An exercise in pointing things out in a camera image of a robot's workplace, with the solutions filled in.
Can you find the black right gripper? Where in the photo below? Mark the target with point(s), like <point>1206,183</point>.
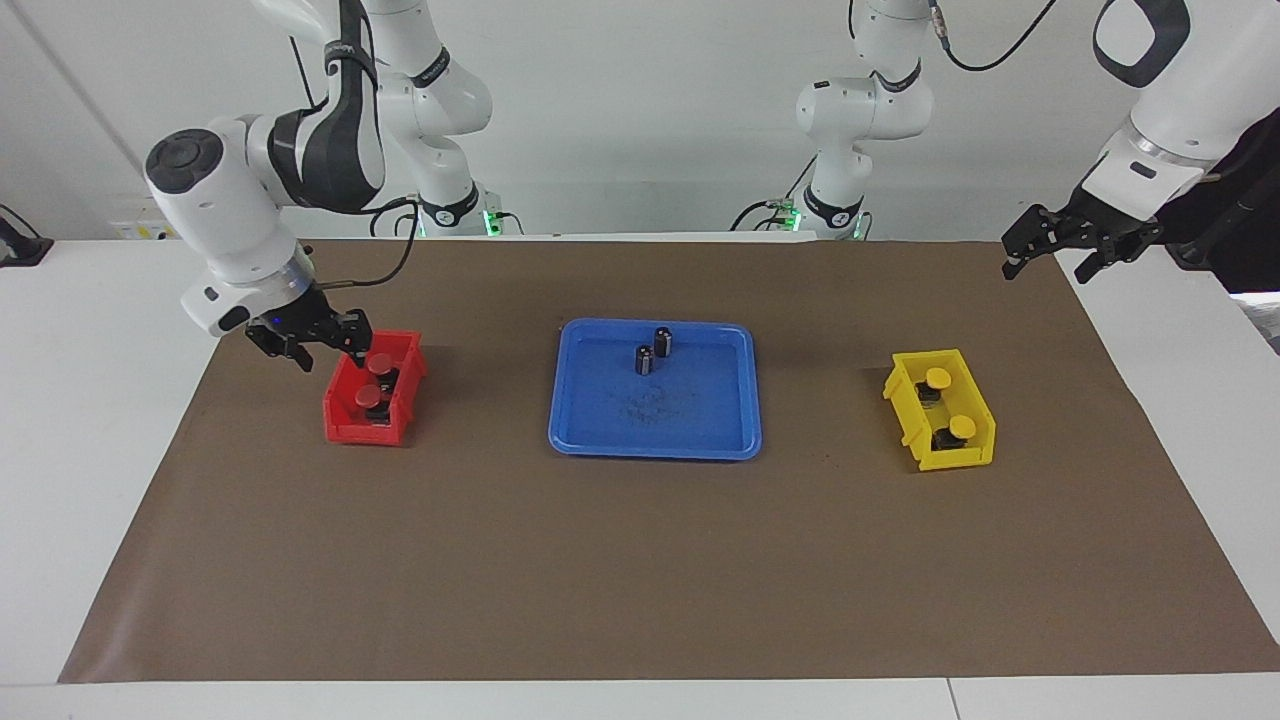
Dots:
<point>295,322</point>

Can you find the black tripod stand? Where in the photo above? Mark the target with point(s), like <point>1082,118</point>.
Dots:
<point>1230,230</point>

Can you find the white wall socket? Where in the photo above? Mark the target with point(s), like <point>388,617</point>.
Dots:
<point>140,229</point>

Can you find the red push button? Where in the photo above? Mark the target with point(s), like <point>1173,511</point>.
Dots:
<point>367,397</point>
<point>380,362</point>

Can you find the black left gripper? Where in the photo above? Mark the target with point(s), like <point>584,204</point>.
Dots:
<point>1100,228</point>

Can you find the red plastic bin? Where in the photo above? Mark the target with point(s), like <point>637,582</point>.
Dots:
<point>345,425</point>

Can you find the black cylindrical capacitor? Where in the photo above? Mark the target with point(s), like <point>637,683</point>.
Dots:
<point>663,341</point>
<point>645,360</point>

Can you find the yellow push button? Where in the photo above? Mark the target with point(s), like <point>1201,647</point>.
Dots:
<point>962,427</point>
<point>937,377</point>

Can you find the green lit base connector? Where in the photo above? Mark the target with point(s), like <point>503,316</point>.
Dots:
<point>787,213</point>
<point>490,220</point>

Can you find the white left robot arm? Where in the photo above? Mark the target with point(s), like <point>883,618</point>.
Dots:
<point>1180,100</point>

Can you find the brown table mat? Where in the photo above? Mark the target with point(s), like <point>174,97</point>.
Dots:
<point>640,560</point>

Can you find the yellow plastic bin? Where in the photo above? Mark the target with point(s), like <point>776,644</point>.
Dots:
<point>960,458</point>

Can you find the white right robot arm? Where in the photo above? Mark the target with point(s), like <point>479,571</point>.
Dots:
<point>230,230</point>

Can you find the grey white device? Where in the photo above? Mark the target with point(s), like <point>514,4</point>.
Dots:
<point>1265,320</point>

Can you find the blue plastic tray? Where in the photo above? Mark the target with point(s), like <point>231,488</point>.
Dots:
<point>655,415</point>

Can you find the black clamp device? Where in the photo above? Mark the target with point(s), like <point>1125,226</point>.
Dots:
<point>22,250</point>

